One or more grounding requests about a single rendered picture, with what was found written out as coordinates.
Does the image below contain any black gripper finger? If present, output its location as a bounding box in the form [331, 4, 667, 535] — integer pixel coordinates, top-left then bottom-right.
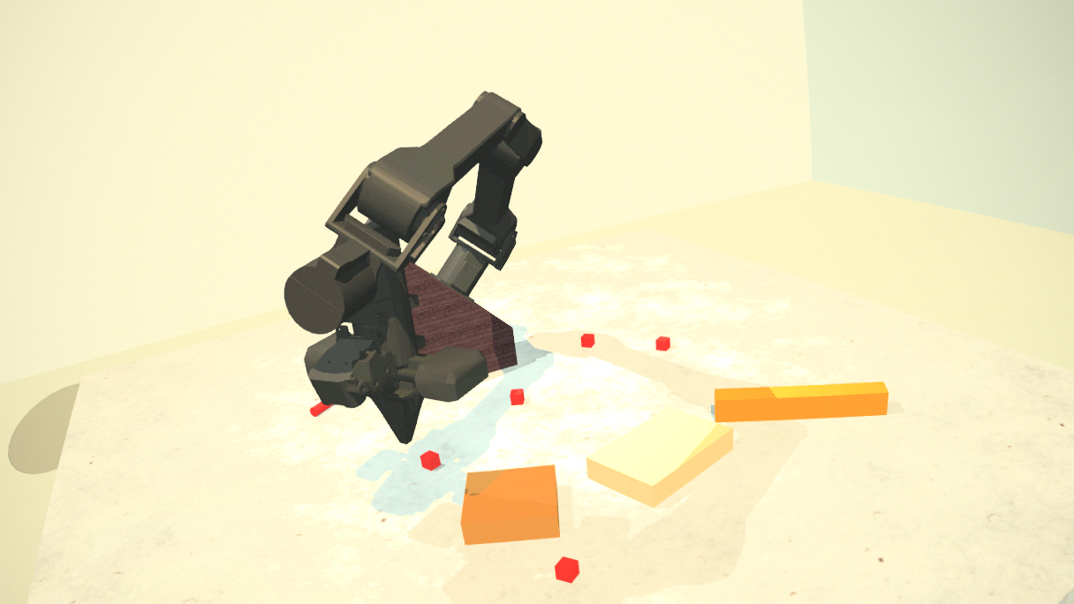
[367, 376, 402, 443]
[380, 385, 424, 444]

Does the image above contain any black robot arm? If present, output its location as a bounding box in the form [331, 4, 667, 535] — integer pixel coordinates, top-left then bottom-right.
[284, 91, 543, 409]

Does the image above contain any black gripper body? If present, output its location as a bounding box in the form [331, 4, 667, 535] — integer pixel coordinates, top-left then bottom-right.
[304, 288, 488, 403]

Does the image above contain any red cylinder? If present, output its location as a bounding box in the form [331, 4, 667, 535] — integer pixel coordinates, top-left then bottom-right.
[310, 402, 333, 417]

